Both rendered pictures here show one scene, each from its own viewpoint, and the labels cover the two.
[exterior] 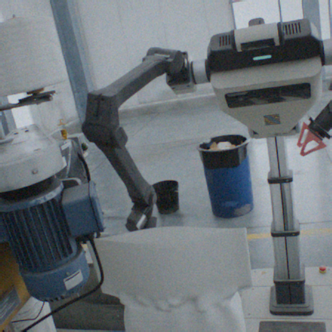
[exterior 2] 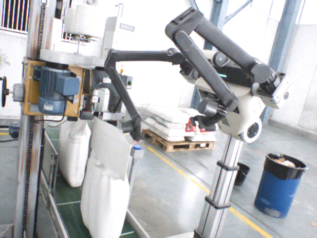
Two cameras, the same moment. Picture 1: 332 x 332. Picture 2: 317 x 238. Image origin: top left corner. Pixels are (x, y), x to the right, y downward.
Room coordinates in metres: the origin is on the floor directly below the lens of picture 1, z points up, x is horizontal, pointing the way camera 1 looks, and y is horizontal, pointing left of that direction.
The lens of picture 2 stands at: (0.04, -0.99, 1.48)
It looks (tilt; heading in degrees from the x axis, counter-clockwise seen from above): 12 degrees down; 37
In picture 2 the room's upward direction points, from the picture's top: 11 degrees clockwise
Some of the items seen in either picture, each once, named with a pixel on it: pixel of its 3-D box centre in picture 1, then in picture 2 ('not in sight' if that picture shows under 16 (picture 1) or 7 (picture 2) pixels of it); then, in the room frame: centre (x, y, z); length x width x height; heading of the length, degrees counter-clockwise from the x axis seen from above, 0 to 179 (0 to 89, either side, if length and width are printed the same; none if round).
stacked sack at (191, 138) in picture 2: not in sight; (198, 136); (4.41, 1.27, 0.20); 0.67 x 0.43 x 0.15; 163
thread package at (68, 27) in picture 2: not in sight; (76, 21); (0.99, 0.52, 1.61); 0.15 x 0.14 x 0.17; 73
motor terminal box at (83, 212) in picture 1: (84, 213); (67, 87); (0.78, 0.20, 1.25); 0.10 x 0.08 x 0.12; 8
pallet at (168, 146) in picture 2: not in sight; (178, 138); (4.16, 1.56, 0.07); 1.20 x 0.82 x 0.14; 165
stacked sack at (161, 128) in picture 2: not in sight; (175, 130); (3.82, 1.44, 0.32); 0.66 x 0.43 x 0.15; 165
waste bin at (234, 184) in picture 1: (227, 176); (278, 184); (3.26, -0.52, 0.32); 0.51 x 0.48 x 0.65; 163
